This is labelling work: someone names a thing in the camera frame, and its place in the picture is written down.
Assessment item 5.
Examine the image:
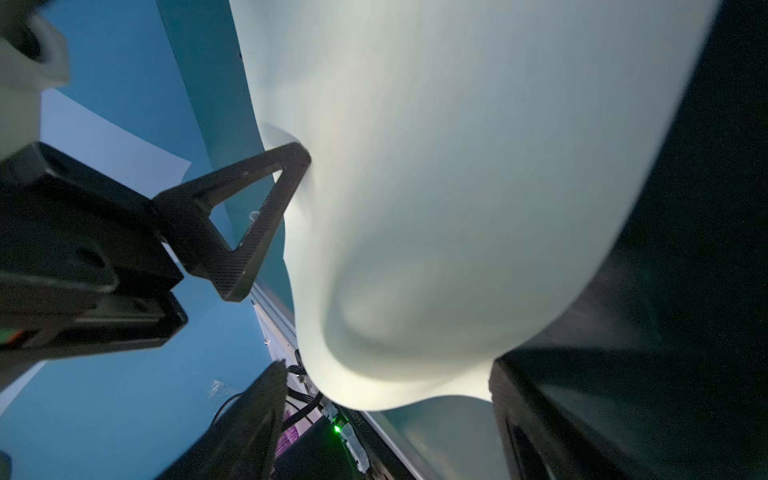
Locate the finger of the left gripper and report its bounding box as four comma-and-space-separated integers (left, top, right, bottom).
152, 142, 311, 302

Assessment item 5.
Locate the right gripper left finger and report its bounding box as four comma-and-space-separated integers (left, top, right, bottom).
159, 361, 288, 479

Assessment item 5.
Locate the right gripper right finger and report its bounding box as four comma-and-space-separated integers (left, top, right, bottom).
488, 347, 768, 480

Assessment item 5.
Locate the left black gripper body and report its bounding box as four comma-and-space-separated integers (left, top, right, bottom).
1, 142, 188, 384

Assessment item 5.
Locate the light green paper sheet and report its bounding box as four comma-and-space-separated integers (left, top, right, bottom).
231, 1, 720, 411

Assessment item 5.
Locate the left green controller board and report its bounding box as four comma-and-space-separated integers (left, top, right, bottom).
323, 403, 371, 476

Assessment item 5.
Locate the dark green table mat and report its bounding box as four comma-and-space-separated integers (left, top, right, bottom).
154, 0, 768, 480

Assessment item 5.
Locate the aluminium front rail bed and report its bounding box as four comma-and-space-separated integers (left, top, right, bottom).
249, 281, 440, 479

